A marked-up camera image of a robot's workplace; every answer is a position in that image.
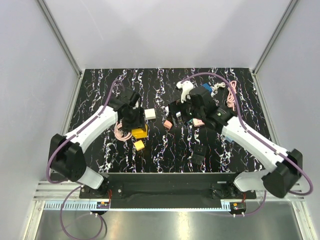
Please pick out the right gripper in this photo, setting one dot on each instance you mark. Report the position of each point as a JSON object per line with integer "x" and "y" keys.
{"x": 176, "y": 107}

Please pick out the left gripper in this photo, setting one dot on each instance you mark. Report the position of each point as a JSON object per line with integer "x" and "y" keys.
{"x": 140, "y": 122}

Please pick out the yellow cube socket adapter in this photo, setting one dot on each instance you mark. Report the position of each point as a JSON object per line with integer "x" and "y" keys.
{"x": 140, "y": 133}

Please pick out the black cube socket adapter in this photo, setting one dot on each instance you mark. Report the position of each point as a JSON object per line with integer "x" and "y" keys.
{"x": 199, "y": 154}

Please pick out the white multicolour power strip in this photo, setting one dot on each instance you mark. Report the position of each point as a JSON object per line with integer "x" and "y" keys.
{"x": 178, "y": 114}

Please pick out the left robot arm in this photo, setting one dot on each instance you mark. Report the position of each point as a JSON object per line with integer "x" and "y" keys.
{"x": 67, "y": 152}

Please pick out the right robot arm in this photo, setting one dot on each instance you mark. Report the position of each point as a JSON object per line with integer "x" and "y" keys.
{"x": 278, "y": 176}

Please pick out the white plug adapter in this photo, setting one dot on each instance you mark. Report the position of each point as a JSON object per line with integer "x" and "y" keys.
{"x": 150, "y": 114}

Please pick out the small yellow plug adapter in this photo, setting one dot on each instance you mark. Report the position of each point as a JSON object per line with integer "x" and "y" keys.
{"x": 139, "y": 145}

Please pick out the pink plug adapter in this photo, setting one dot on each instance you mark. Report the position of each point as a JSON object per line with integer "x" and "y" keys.
{"x": 167, "y": 124}

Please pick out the light blue plug adapter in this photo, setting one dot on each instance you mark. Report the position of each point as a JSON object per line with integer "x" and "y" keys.
{"x": 229, "y": 140}

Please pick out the pink power strip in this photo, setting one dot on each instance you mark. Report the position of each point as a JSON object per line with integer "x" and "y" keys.
{"x": 197, "y": 122}

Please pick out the blue cube socket adapter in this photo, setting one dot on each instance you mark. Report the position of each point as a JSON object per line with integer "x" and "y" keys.
{"x": 208, "y": 88}

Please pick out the white power strip cable plug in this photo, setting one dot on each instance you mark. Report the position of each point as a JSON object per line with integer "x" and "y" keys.
{"x": 216, "y": 87}

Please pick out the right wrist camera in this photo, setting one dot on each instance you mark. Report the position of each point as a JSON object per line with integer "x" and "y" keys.
{"x": 186, "y": 87}

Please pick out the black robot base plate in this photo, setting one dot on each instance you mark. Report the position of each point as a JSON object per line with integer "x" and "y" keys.
{"x": 143, "y": 191}

